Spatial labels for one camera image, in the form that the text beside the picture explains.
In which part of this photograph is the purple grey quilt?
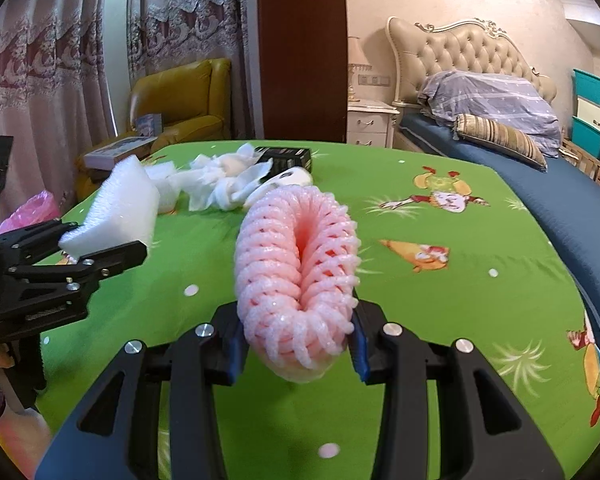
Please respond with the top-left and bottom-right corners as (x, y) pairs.
(417, 71), (561, 158)

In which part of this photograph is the white foam block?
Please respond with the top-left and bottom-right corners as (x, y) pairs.
(58, 156), (161, 265)

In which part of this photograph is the beige lace curtain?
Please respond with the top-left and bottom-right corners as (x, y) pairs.
(0, 0), (106, 221)
(127, 0), (253, 141)

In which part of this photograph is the beige tufted headboard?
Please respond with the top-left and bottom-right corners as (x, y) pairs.
(386, 16), (557, 111)

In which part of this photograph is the stack of plastic storage boxes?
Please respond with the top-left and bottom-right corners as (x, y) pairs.
(571, 69), (600, 161)

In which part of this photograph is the small blue white box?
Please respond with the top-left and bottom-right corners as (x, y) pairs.
(134, 114), (163, 137)

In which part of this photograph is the white moulded plastic piece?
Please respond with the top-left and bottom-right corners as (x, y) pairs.
(243, 167), (313, 208)

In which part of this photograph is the white flat cardboard box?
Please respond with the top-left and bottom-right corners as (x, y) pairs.
(85, 136), (156, 171)

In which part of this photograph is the bedside table lamp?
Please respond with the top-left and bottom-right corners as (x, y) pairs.
(347, 36), (373, 103)

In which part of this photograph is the striped brown pillow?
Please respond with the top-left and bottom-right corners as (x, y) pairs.
(452, 113), (548, 171)

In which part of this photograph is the pink plastic trash bag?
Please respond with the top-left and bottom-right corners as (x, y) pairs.
(0, 191), (61, 235)

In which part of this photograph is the brown wooden door panel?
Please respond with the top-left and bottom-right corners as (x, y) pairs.
(256, 0), (348, 143)

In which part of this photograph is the green cartoon printed tablecloth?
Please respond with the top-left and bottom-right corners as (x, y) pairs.
(32, 140), (600, 480)

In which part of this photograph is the yellow leather armchair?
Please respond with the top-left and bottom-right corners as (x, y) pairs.
(77, 58), (231, 196)

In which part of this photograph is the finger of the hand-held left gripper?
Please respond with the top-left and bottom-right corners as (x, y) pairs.
(0, 217), (76, 274)
(5, 240), (148, 292)

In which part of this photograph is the large pink foam net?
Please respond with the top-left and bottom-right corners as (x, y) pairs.
(234, 185), (362, 386)

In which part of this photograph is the white foam piece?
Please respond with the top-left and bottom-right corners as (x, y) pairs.
(145, 162), (191, 212)

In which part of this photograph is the white nightstand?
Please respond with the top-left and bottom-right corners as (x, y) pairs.
(347, 100), (400, 148)

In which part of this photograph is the black cardboard box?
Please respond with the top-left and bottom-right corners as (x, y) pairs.
(255, 146), (313, 175)

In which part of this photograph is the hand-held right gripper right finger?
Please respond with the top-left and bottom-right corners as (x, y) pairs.
(347, 300), (566, 480)

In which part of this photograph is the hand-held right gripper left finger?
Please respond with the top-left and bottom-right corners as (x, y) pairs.
(35, 302), (251, 480)

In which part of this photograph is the bed with blue sheet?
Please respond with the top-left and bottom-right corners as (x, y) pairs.
(399, 110), (600, 366)

